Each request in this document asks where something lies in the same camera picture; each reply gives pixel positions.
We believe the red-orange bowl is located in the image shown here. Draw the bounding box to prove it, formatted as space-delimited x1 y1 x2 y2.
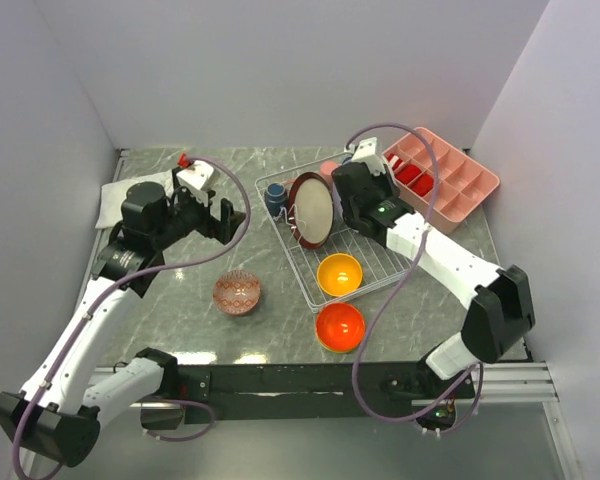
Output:
315 302 366 354

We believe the red white striped item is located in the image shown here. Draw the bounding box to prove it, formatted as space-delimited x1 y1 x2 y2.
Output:
387 154 402 169

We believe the white wire dish rack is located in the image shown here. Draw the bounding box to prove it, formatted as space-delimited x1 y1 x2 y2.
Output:
254 157 419 315

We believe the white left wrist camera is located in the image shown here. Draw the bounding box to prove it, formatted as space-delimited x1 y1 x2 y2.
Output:
176 162 219 206

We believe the red white patterned bowl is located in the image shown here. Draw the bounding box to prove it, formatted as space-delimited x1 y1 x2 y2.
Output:
212 270 262 316

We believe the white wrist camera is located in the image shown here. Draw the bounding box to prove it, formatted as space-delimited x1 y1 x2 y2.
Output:
352 137 394 178
176 162 219 206

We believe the orange-yellow bowl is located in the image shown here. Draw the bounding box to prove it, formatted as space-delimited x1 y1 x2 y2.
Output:
316 253 364 297

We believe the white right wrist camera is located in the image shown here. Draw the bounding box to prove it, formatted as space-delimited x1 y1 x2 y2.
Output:
352 137 394 178

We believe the dark blue ceramic mug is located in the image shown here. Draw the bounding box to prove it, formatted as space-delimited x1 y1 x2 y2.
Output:
264 183 288 218

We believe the pink compartment organizer tray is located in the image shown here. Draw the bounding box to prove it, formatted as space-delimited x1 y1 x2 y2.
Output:
384 127 500 234

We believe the dark red rimmed plate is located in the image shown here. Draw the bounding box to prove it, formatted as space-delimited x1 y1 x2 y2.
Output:
289 172 335 249

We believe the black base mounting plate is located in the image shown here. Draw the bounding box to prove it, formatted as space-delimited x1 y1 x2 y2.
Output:
118 362 476 431

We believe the white folded cloth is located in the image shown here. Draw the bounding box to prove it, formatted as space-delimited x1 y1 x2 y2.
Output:
95 171 173 230

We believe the aluminium rail frame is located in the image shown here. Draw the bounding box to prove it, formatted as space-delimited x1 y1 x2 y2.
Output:
7 147 581 480

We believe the pink plastic cup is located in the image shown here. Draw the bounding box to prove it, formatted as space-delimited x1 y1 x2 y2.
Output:
318 160 339 185

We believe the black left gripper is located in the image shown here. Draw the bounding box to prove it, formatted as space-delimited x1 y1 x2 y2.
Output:
151 168 245 250

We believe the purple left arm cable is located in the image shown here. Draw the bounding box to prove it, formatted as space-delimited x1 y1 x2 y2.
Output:
10 155 254 479

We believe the red cloth item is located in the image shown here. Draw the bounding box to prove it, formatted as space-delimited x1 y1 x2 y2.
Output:
395 164 422 185
411 174 434 197

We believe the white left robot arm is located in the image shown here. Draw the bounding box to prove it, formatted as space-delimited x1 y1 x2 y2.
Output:
0 182 251 479

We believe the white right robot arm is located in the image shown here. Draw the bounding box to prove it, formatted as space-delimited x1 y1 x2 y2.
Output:
332 161 535 398

